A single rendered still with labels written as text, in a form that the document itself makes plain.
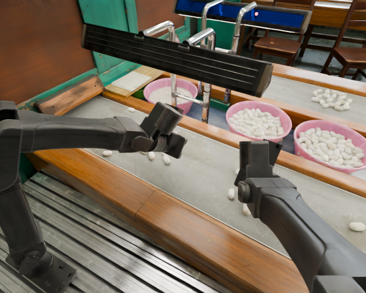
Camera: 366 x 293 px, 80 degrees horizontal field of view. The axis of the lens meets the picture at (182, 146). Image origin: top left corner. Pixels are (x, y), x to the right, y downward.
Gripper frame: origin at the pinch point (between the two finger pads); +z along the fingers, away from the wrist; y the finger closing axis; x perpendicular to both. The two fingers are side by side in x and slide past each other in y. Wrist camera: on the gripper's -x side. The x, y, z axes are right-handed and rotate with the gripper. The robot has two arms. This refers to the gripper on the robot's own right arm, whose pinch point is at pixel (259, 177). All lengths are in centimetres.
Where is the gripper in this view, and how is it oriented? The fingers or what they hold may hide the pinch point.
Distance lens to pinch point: 67.4
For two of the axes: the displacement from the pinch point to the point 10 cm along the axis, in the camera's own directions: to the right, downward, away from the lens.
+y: -8.5, -3.6, 3.8
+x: -3.4, 9.3, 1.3
